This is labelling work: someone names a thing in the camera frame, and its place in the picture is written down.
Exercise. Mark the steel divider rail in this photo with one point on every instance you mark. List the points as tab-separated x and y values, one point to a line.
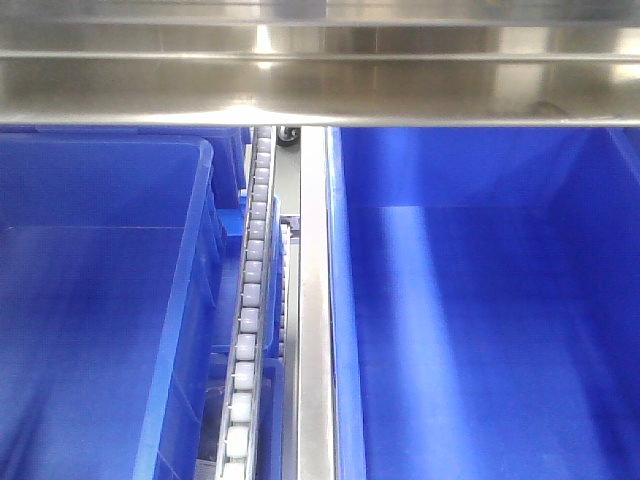
316	457

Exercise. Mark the steel shelf beam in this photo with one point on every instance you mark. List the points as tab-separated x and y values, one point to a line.
379	63

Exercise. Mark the white roller track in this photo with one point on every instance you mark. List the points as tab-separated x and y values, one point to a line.
238	433

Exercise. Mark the large blue bin left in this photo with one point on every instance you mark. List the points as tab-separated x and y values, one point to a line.
110	265

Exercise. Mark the large blue bin right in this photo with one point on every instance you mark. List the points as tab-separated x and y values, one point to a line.
485	290

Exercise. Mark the large blue bin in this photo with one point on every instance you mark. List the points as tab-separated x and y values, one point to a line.
110	265
485	290

